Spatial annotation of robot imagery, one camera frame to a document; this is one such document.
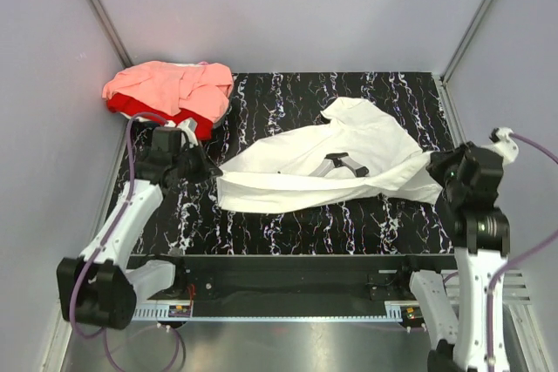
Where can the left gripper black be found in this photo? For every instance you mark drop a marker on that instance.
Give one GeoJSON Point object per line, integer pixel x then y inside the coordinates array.
{"type": "Point", "coordinates": [207, 167]}

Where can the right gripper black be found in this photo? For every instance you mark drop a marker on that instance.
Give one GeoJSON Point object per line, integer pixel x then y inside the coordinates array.
{"type": "Point", "coordinates": [438, 159]}

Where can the white t-shirt robot print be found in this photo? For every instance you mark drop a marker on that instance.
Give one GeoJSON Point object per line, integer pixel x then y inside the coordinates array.
{"type": "Point", "coordinates": [360, 152]}

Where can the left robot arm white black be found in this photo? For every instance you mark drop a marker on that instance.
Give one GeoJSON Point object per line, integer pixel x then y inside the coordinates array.
{"type": "Point", "coordinates": [97, 288]}

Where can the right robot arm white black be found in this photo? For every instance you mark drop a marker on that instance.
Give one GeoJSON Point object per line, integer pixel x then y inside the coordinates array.
{"type": "Point", "coordinates": [471, 337]}

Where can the black marble pattern mat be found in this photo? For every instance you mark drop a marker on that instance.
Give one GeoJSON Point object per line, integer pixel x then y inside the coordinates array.
{"type": "Point", "coordinates": [190, 222]}

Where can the pink t-shirt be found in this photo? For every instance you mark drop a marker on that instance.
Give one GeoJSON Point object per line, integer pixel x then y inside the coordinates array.
{"type": "Point", "coordinates": [170, 88]}

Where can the red t-shirt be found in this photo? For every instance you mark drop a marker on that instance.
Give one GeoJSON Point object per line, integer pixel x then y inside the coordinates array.
{"type": "Point", "coordinates": [129, 106]}

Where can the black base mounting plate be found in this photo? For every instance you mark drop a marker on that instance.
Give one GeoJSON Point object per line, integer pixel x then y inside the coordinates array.
{"type": "Point", "coordinates": [216, 277]}

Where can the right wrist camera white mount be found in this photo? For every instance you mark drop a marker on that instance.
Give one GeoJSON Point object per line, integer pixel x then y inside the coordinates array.
{"type": "Point", "coordinates": [504, 145]}

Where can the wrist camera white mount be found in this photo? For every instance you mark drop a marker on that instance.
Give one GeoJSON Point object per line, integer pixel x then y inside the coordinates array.
{"type": "Point", "coordinates": [188, 126]}
{"type": "Point", "coordinates": [504, 145]}

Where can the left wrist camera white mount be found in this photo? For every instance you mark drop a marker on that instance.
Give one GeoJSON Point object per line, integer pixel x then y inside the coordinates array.
{"type": "Point", "coordinates": [188, 126]}

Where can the white slotted cable duct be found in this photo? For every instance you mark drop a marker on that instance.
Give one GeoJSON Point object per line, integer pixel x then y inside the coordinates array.
{"type": "Point", "coordinates": [174, 312]}

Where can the right vertical aluminium post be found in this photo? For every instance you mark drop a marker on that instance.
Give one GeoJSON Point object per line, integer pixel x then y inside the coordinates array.
{"type": "Point", "coordinates": [463, 45]}

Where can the vertical aluminium post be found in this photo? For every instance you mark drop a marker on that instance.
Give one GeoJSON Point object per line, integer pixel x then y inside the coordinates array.
{"type": "Point", "coordinates": [111, 32]}
{"type": "Point", "coordinates": [463, 45]}

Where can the left vertical aluminium post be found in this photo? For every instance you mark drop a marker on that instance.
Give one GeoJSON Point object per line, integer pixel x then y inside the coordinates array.
{"type": "Point", "coordinates": [111, 32]}

